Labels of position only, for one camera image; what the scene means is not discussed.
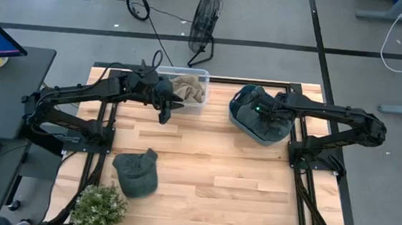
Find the black floor fan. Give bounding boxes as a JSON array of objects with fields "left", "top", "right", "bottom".
[{"left": 185, "top": 0, "right": 222, "bottom": 70}]

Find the tan cap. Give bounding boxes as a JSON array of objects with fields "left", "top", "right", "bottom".
[{"left": 168, "top": 73, "right": 207, "bottom": 105}]

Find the green potted plant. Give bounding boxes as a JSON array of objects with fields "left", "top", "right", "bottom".
[{"left": 69, "top": 181, "right": 131, "bottom": 225}]

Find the black coiled cable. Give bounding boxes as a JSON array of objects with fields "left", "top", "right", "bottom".
[{"left": 120, "top": 0, "right": 196, "bottom": 69}]

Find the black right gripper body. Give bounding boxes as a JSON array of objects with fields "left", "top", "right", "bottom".
[{"left": 254, "top": 91, "right": 297, "bottom": 123}]

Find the clear plastic storage bin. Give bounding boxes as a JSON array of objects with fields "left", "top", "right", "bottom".
[{"left": 152, "top": 64, "right": 211, "bottom": 117}]

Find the black desk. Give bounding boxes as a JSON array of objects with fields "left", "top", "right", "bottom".
[{"left": 0, "top": 44, "right": 58, "bottom": 225}]

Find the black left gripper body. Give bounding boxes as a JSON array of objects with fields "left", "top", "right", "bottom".
[{"left": 153, "top": 75, "right": 178, "bottom": 112}]

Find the black aluminium table frame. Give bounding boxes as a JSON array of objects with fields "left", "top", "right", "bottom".
[{"left": 47, "top": 57, "right": 361, "bottom": 225}]

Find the grey cap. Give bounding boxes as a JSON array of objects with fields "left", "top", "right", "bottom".
[
  {"left": 109, "top": 145, "right": 162, "bottom": 201},
  {"left": 236, "top": 83, "right": 268, "bottom": 107},
  {"left": 234, "top": 100, "right": 296, "bottom": 145}
]

